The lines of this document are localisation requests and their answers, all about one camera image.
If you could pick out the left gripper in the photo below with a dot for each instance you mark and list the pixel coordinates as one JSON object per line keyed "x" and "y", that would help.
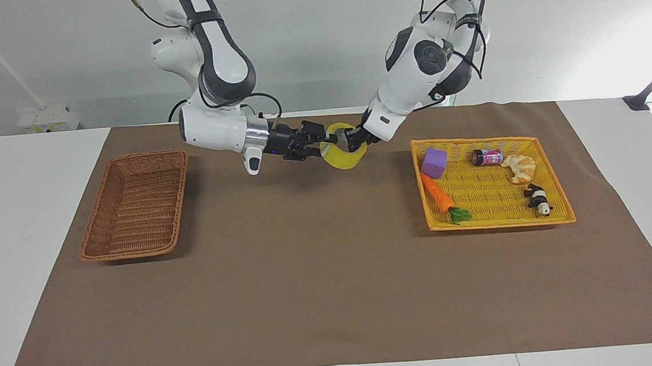
{"x": 367, "y": 127}

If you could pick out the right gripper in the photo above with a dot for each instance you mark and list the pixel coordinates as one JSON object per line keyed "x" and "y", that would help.
{"x": 284, "y": 141}

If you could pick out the yellow tape roll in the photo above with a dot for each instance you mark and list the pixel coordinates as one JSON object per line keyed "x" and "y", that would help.
{"x": 341, "y": 160}

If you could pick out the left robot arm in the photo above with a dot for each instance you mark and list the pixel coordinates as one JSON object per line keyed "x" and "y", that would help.
{"x": 410, "y": 79}

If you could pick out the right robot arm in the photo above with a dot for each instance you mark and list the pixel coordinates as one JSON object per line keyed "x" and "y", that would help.
{"x": 220, "y": 64}

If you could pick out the yellow woven basket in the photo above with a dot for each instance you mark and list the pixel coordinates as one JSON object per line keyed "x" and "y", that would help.
{"x": 493, "y": 200}

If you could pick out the brown wicker basket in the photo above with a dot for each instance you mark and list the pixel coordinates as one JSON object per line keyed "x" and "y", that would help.
{"x": 132, "y": 208}

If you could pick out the purple cube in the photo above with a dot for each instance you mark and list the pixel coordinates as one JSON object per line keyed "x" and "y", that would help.
{"x": 433, "y": 163}

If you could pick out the toy carrot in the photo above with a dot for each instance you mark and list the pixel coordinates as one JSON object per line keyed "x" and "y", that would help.
{"x": 438, "y": 193}

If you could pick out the small can with pink label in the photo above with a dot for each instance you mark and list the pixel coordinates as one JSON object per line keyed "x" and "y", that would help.
{"x": 488, "y": 158}

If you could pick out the toy croissant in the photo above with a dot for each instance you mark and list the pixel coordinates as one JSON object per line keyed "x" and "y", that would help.
{"x": 520, "y": 168}

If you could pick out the toy panda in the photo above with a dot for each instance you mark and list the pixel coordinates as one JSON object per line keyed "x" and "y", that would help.
{"x": 538, "y": 197}

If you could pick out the white box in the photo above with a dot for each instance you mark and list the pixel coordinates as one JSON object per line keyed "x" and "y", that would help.
{"x": 46, "y": 119}

